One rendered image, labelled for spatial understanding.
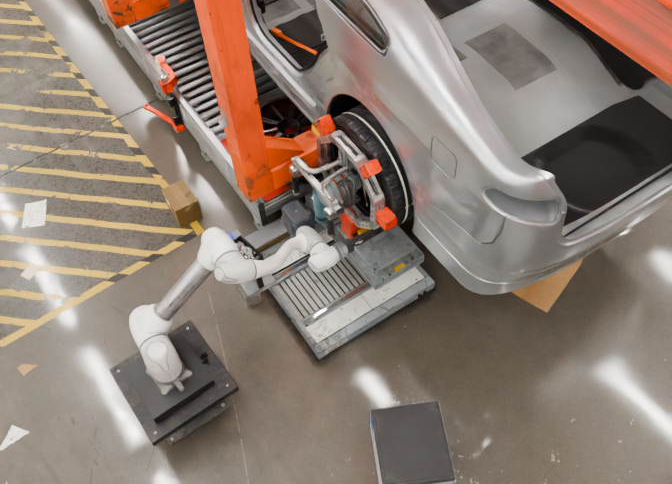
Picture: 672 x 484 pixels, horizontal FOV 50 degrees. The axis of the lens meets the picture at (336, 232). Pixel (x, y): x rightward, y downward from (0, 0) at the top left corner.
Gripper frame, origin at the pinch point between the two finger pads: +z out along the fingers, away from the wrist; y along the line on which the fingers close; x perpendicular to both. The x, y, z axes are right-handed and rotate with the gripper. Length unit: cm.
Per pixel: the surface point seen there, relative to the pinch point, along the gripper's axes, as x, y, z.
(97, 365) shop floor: -9, -82, -160
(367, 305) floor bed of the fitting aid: -46, -33, -12
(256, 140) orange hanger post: 69, -21, -32
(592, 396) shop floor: -131, 41, 58
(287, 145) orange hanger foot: 58, -43, -11
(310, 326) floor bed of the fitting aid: -40, -39, -47
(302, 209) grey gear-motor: 20, -52, -17
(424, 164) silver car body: 32, 65, 9
